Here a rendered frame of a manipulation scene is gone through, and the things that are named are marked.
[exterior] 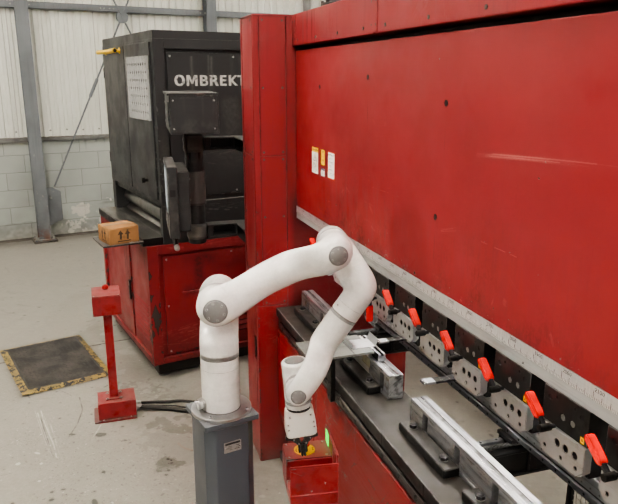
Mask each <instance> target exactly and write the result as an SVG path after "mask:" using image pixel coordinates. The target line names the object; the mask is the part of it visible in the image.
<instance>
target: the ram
mask: <svg viewBox="0 0 618 504"><path fill-rule="evenodd" d="M312 147H316V148H318V174H316V173H314V172H312ZM321 149H323V150H325V166H323V165H321ZM328 151H329V152H332V153H335V178H334V180H332V179H329V178H328ZM321 168H323V169H325V177H324V176H321ZM296 193H297V206H298V207H300V208H301V209H303V210H305V211H306V212H308V213H310V214H311V215H313V216H315V217H316V218H318V219H320V220H321V221H323V222H325V223H326V224H328V225H329V226H337V227H339V228H341V229H342V230H343V231H344V232H345V233H346V234H347V235H348V237H349V238H351V239H353V240H354V241H356V242H358V243H359V244H361V245H363V246H364V247H366V248H368V249H369V250H371V251H372V252H374V253H376V254H377V255H379V256H381V257H382V258H384V259H386V260H387V261H389V262H391V263H392V264H394V265H396V266H397V267H399V268H401V269H402V270H404V271H406V272H407V273H409V274H411V275H412V276H414V277H415V278H417V279H419V280H420V281H422V282H424V283H425V284H427V285H429V286H430V287H432V288H434V289H435V290H437V291H439V292H440V293H442V294H444V295H445V296H447V297H449V298H450V299H452V300H454V301H455V302H457V303H458V304H460V305H462V306H463V307H465V308H467V309H468V310H470V311H472V312H473V313H475V314H477V315H478V316H480V317H482V318H483V319H485V320H487V321H488V322H490V323H492V324H493V325H495V326H497V327H498V328H500V329H501V330H503V331H505V332H506V333H508V334H510V335H511V336H513V337H515V338H516V339H518V340H520V341H521V342H523V343H525V344H526V345H528V346H530V347H531V348H533V349H535V350H536V351H538V352H540V353H541V354H543V355H544V356H546V357H548V358H549V359H551V360H553V361H554V362H556V363H558V364H559V365H561V366H563V367H564V368H566V369H568V370H569V371H571V372H573V373H574V374H576V375H578V376H579V377H581V378H583V379H584V380H586V381H587V382H589V383H591V384H592V385H594V386H596V387H597V388H599V389H601V390H602V391H604V392H606V393H607V394H609V395H611V396H612V397H614V398H616V399H617V400H618V11H612V12H604V13H596V14H588V15H580V16H572V17H564V18H556V19H548V20H540V21H532V22H523V23H515V24H507V25H499V26H491V27H483V28H475V29H467V30H459V31H451V32H443V33H435V34H427V35H419V36H411V37H403V38H395V39H387V40H379V41H371V42H363V43H355V44H347V45H339V46H331V47H322V48H314V49H306V50H298V51H296ZM359 253H360V254H361V256H362V257H363V259H364V260H365V262H366V263H367V264H368V265H369V266H371V267H372V268H374V269H375V270H377V271H378V272H380V273H381V274H383V275H384V276H386V277H387V278H389V279H390V280H392V281H393V282H395V283H396V284H398V285H400V286H401V287H403V288H404V289H406V290H407V291H409V292H410V293H412V294H413V295H415V296H416V297H418V298H419V299H421V300H422V301H424V302H425V303H427V304H428V305H430V306H431V307H433V308H434V309H436V310H437V311H439V312H440V313H442V314H443V315H445V316H446V317H448V318H449V319H451V320H452V321H454V322H456V323H457V324H459V325H460V326H462V327H463V328H465V329H466V330H468V331H469V332H471V333H472V334H474V335H475V336H477V337H478V338H480V339H481V340H483V341H484V342H486V343H487V344H489V345H490V346H492V347H493V348H495V349H496V350H498V351H499V352H501V353H502V354H504V355H505V356H507V357H508V358H510V359H512V360H513V361H515V362H516V363H518V364H519V365H521V366H522V367H524V368H525V369H527V370H528V371H530V372H531V373H533V374H534V375H536V376H537V377H539V378H540V379H542V380H543V381H545V382H546V383H548V384H549V385H551V386H552V387H554V388H555V389H557V390H558V391H560V392H561V393H563V394H564V395H566V396H568V397H569V398H571V399H572V400H574V401H575V402H577V403H578V404H580V405H581V406H583V407H584V408H586V409H587V410H589V411H590V412H592V413H593V414H595V415H596V416H598V417H599V418H601V419H602V420H604V421H605V422H607V423H608V424H610V425H611V426H613V427H614V428H616V429H617V430H618V415H616V414H614V413H613V412H611V411H610V410H608V409H607V408H605V407H603V406H602V405H600V404H599V403H597V402H596V401H594V400H592V399H591V398H589V397H588V396H586V395H584V394H583V393H581V392H580V391H578V390H577V389H575V388H573V387H572V386H570V385H569V384H567V383H566V382H564V381H562V380H561V379H559V378H558V377H556V376H555V375H553V374H551V373H550V372H548V371H547V370H545V369H543V368H542V367H540V366H539V365H537V364H536V363H534V362H532V361H531V360H529V359H528V358H526V357H525V356H523V355H521V354H520V353H518V352H517V351H515V350H514V349H512V348H510V347H509V346H507V345H506V344H504V343H502V342H501V341H499V340H498V339H496V338H495V337H493V336H491V335H490V334H488V333H487V332H485V331H484V330H482V329H480V328H479V327H477V326H476V325H474V324H473V323H471V322H469V321H468V320H466V319H465V318H463V317H461V316H460V315H458V314H457V313H455V312H454V311H452V310H450V309H449V308H447V307H446V306H444V305H443V304H441V303H439V302H438V301H436V300H435V299H433V298H432V297H430V296H428V295H427V294H425V293H424V292H422V291H421V290H419V289H417V288H416V287H414V286H413V285H411V284H409V283H408V282H406V281H405V280H403V279H402V278H400V277H398V276H397V275H395V274H394V273H392V272H391V271H389V270H387V269H386V268H384V267H383V266H381V265H380V264H378V263H376V262H375V261H373V260H372V259H370V258H368V257H367V256H365V255H364V254H362V253H361V252H359Z"/></svg>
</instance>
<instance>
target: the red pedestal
mask: <svg viewBox="0 0 618 504"><path fill-rule="evenodd" d="M91 298H92V310H93V317H99V316H103V321H104V333H105V344H106V356H107V368H108V380H109V391H104V392H97V394H98V407H97V408H94V420H95V424H102V423H108V422H115V421H122V420H128V419H135V418H137V409H136V398H135V391H134V387H133V388H126V389H119V390H118V385H117V372H116V360H115V347H114V335H113V323H112V315H118V314H122V310H121V297H120V290H119V285H113V286H108V285H107V284H103V285H102V287H91Z"/></svg>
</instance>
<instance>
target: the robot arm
mask: <svg viewBox="0 0 618 504"><path fill-rule="evenodd" d="M332 273H335V275H336V277H337V278H338V280H339V281H340V283H341V285H342V287H343V292H342V293H341V294H340V296H339V297H338V299H337V300H336V301H335V303H334V304H333V306H332V307H331V308H330V310H329V311H328V313H327V314H326V315H325V317H324V318H323V320H322V321H321V323H320V324H319V325H318V327H317V328H316V330H315V331H314V333H313V335H312V337H311V339H310V343H309V347H308V351H307V354H306V357H302V356H290V357H287V358H285V359H283V360H282V362H281V368H282V378H283V387H284V397H285V406H286V407H285V410H284V425H285V432H286V436H285V439H286V441H293V442H295V443H296V444H297V445H298V452H299V453H301V456H306V452H308V447H307V444H308V442H309V441H310V440H311V438H313V437H316V436H318V433H317V426H316V419H315V414H314V409H313V406H312V404H311V400H312V395H313V394H314V393H315V391H316V390H317V389H318V387H319V386H320V385H321V383H322V382H323V380H324V378H325V377H326V375H327V373H328V370H329V368H330V365H331V362H332V359H333V355H334V353H335V351H336V349H337V348H338V346H339V345H340V344H341V342H342V341H343V340H344V338H345V337H346V336H347V334H348V333H349V332H350V330H351V329H352V328H353V326H354V325H355V323H356V322H357V321H358V319H359V318H360V317H361V315H362V314H363V312H364V311H365V310H366V308H367V307H368V306H369V304H370V303H371V301H372V300H373V298H374V296H375V294H376V290H377V283H376V280H375V277H374V275H373V273H372V271H371V269H370V268H369V266H368V265H367V263H366V262H365V260H364V259H363V257H362V256H361V254H360V253H359V251H358V250H357V248H356V247H355V245H354V244H353V242H352V241H351V239H350V238H349V237H348V235H347V234H346V233H345V232H344V231H343V230H342V229H341V228H339V227H337V226H326V227H324V228H323V229H321V230H320V231H319V233H318V235H317V238H316V243H315V244H312V245H309V246H305V247H300V248H296V249H291V250H288V251H285V252H282V253H280V254H278V255H275V256H273V257H271V258H269V259H267V260H265V261H263V262H261V263H259V264H258V265H256V266H254V267H252V268H251V269H249V270H248V271H246V272H244V273H243V274H241V275H239V276H238V277H236V278H234V279H231V278H229V277H228V276H226V275H222V274H216V275H212V276H210V277H208V278H207V279H206V280H205V281H204V282H203V284H202V285H201V288H200V291H199V294H198V298H197V302H196V311H197V315H198V317H199V318H200V336H199V343H200V366H201V387H202V397H201V398H199V399H197V400H195V402H194V403H193V404H192V406H191V412H192V415H193V416H194V417H195V418H196V419H198V420H200V421H202V422H206V423H212V424H223V423H230V422H234V421H237V420H240V419H242V418H244V417H245V416H247V415H248V414H249V413H250V411H251V401H250V400H249V399H248V398H247V397H245V396H243V395H241V394H240V375H239V338H238V331H239V325H238V323H239V316H241V315H242V314H244V313H245V312H246V311H248V310H249V309H251V308H252V307H253V306H255V305H256V304H257V303H259V302H260V301H261V300H263V299H264V298H266V297H268V296H269V295H271V294H273V293H274V292H276V291H278V290H281V289H283V288H285V287H287V286H289V285H291V284H294V283H296V282H298V281H301V280H305V279H308V278H313V277H319V276H325V275H328V274H332ZM299 437H303V440H302V442H301V440H300V438H299Z"/></svg>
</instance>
